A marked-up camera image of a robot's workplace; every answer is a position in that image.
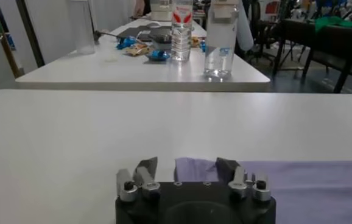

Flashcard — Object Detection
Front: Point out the purple t-shirt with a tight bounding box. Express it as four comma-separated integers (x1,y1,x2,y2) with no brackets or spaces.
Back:
174,157,352,224

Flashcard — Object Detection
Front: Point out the green cloth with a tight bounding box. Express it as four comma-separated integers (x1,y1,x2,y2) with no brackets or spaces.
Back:
314,16,352,33

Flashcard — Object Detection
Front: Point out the black laptop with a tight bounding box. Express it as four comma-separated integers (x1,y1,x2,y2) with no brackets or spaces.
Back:
118,25,173,43

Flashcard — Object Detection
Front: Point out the clear bottle white flip lid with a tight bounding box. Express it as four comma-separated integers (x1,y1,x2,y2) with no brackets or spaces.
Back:
203,0,241,80

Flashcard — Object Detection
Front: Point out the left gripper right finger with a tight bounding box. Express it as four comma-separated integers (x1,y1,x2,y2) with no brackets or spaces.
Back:
215,157,272,203

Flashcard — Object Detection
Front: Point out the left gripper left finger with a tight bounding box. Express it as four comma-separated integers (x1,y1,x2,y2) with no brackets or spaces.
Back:
116,156,162,203

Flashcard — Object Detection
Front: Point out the large white desk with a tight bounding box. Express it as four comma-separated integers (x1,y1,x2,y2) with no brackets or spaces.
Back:
15,17,272,93

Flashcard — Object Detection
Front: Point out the black charger cable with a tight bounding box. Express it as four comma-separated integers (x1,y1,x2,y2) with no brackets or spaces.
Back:
93,29,125,42

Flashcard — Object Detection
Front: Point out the red label water bottle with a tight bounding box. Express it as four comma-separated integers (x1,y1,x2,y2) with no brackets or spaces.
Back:
171,0,194,62

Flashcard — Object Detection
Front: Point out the black table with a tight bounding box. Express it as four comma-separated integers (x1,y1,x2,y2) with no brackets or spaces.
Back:
272,18,352,94

